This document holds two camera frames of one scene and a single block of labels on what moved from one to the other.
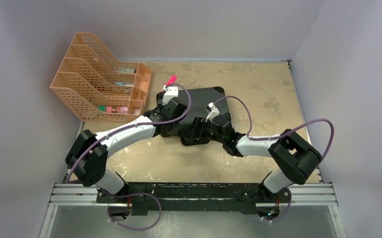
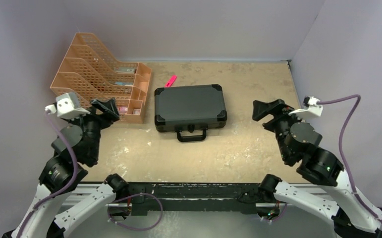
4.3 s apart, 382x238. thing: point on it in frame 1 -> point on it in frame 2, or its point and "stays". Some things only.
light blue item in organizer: (123, 83) stays
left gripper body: (173, 126) -> (93, 123)
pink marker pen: (171, 80) stays
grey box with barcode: (125, 70) stays
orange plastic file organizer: (95, 87) stays
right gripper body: (207, 132) -> (278, 124)
